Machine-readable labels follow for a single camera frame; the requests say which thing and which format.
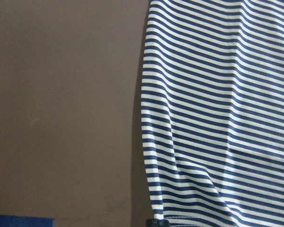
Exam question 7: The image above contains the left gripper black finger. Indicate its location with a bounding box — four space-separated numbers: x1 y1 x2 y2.
146 219 169 227

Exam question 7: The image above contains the blue white striped polo shirt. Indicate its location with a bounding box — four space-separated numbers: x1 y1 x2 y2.
141 0 284 227

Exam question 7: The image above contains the brown paper table cover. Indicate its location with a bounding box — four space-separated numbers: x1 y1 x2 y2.
0 0 152 227

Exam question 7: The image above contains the blue tape line crosswise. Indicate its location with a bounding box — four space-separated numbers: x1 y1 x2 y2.
0 215 55 227

